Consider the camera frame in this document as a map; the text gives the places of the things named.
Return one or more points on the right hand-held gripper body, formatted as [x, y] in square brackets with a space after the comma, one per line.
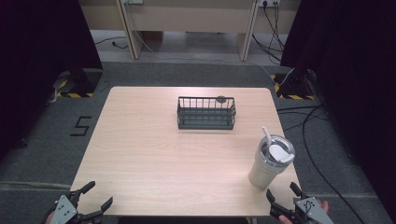
[313, 211]

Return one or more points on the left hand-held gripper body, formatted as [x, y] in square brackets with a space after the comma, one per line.
[64, 211]

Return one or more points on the cream tumbler cup with lid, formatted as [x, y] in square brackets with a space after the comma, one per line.
[264, 169]

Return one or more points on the white straw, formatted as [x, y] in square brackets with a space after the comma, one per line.
[266, 135]

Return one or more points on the person's right hand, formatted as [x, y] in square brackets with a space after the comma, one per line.
[285, 220]

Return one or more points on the person's left hand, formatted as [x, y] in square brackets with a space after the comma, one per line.
[49, 221]

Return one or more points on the stand base with hazard tape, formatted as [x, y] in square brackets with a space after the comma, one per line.
[295, 90]
[88, 85]

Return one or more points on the dark round disc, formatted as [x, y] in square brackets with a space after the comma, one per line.
[221, 99]

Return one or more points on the black curtain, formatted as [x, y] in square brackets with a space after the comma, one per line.
[37, 62]
[351, 77]

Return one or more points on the beige desk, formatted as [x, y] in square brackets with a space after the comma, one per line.
[186, 18]

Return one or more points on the white wall socket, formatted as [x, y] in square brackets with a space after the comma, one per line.
[269, 2]

